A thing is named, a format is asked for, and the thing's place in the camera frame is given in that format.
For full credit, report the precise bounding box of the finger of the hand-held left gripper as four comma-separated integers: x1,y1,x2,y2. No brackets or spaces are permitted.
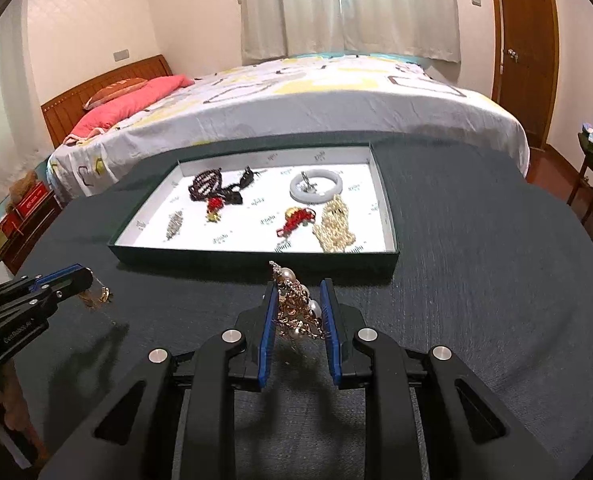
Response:
0,263,93,311
6,275,96,322

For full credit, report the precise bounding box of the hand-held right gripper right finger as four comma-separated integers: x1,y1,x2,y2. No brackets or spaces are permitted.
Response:
319,277,565,480

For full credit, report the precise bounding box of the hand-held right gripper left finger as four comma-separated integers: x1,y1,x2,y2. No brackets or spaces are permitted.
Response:
36,280,280,480

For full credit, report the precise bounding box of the rose gold coin chain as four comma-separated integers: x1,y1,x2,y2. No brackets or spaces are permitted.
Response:
79,285,113,311

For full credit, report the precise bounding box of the gold chain pearl necklace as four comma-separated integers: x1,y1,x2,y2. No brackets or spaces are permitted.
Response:
269,260,330,343

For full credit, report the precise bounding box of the green jewelry box white inside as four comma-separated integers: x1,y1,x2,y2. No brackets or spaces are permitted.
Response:
107,142,401,277

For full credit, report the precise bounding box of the white pearl cluster necklace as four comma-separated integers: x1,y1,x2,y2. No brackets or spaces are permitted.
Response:
311,195,358,254

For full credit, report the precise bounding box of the red knot gold bell charm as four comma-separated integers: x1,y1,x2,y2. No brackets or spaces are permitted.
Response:
275,206,318,238

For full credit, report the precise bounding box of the silver pearl brooch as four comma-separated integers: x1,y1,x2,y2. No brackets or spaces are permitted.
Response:
299,171,327,196

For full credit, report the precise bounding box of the black tassel pendant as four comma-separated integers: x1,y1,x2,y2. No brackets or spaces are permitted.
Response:
237,166,266,186

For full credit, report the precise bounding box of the person's left hand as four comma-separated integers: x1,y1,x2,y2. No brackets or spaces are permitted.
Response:
0,364,36,456

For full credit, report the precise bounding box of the wooden nightstand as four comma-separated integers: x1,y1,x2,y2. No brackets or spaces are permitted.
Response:
0,187,63,276

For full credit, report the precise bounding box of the gold gift box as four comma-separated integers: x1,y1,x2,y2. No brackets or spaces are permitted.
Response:
0,210,22,253

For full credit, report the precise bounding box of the red box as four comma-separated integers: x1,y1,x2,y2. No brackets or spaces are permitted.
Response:
14,182,47,221

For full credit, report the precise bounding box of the brown teddy bear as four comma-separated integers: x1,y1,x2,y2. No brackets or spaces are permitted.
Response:
9,170,40,201

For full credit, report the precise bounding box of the white jade bangle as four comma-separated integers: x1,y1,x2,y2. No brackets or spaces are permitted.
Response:
289,170,345,205

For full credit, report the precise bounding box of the dark blue tablecloth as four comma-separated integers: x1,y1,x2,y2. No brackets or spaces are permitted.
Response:
0,130,593,480

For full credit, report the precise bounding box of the wooden headboard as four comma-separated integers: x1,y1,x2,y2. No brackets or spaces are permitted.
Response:
41,54,173,150

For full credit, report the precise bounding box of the pink pillow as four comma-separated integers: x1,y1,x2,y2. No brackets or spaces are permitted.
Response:
66,74,194,142

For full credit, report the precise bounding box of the brown patterned pillow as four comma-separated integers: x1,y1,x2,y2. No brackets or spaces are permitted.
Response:
83,77,150,111

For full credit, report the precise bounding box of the bed with printed sheet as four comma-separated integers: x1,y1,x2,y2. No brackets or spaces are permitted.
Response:
46,52,531,208

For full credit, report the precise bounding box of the white curtain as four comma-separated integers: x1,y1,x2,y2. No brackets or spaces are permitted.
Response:
239,0,462,66

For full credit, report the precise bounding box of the wooden door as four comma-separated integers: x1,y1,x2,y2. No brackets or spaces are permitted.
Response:
487,0,560,150

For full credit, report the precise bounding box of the dark brown bead bracelet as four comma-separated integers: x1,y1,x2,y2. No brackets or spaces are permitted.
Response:
188,167,227,201

